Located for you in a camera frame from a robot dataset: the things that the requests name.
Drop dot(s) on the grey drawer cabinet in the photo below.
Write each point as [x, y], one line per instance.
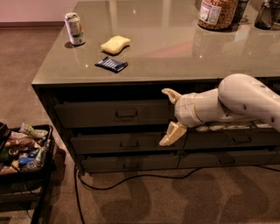
[167, 50]

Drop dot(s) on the dark glass pitcher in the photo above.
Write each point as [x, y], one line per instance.
[268, 14]

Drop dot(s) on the black snack cart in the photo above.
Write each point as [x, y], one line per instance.
[25, 187]

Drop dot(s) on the green snack bag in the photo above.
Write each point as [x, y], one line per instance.
[30, 131]

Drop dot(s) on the brown snack bag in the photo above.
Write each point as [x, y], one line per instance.
[21, 142]

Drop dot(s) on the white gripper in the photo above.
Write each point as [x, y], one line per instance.
[185, 109]

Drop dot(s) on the grey drawer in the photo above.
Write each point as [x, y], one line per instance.
[125, 142]
[230, 158]
[130, 163]
[114, 113]
[232, 138]

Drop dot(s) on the white packets in drawer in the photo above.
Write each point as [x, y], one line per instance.
[217, 126]

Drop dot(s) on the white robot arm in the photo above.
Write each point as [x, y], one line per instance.
[238, 98]

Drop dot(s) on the blue snack packet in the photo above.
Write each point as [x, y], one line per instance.
[25, 160]

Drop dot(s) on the large clear nut jar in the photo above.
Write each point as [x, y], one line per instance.
[216, 15]

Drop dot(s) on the yellow sponge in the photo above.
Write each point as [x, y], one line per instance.
[115, 44]

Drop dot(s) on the blue snack bar wrapper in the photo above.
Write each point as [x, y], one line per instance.
[111, 65]

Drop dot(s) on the white green soda can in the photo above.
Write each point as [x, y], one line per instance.
[74, 29]

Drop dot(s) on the dark jar behind nut jar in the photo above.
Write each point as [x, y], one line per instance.
[241, 7]

